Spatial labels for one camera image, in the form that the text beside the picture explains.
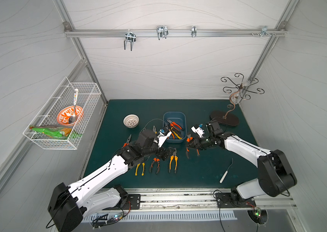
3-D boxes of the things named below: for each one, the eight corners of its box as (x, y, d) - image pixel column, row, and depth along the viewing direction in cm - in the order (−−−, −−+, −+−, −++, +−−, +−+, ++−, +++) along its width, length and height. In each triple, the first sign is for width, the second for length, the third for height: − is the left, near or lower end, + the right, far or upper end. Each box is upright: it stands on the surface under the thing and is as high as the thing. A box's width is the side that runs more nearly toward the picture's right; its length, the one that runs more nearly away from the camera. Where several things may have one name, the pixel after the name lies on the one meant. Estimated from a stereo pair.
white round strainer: (122, 128, 104) (121, 125, 100) (125, 117, 110) (124, 114, 107) (138, 128, 104) (137, 125, 100) (139, 117, 110) (139, 114, 107)
